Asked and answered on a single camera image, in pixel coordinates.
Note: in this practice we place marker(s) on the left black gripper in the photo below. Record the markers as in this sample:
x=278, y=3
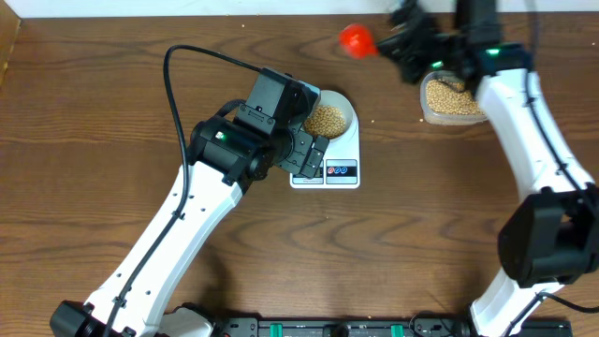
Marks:
x=301, y=144

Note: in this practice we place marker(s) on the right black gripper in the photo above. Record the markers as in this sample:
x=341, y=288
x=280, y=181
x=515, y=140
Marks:
x=396, y=50

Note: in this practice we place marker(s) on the red plastic measuring scoop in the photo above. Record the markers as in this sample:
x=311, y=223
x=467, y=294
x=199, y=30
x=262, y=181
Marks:
x=357, y=40

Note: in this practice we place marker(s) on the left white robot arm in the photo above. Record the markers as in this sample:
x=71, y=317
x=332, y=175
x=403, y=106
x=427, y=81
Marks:
x=227, y=153

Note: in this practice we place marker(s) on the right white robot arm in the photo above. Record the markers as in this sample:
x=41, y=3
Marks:
x=552, y=237

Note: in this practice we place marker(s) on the soybeans in bowl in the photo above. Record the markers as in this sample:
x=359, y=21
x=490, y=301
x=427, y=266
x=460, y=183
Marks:
x=326, y=121

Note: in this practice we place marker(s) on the grey round bowl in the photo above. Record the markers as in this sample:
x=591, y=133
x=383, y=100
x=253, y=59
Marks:
x=335, y=99

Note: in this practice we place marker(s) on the white digital kitchen scale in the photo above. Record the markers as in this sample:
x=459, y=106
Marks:
x=339, y=169

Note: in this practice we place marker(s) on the yellow soybeans in container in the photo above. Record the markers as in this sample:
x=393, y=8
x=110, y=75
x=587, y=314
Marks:
x=450, y=98

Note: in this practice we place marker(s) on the clear plastic container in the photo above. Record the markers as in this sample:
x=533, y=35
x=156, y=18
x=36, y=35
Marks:
x=435, y=118

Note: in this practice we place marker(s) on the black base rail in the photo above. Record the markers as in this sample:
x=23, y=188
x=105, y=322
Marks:
x=374, y=327

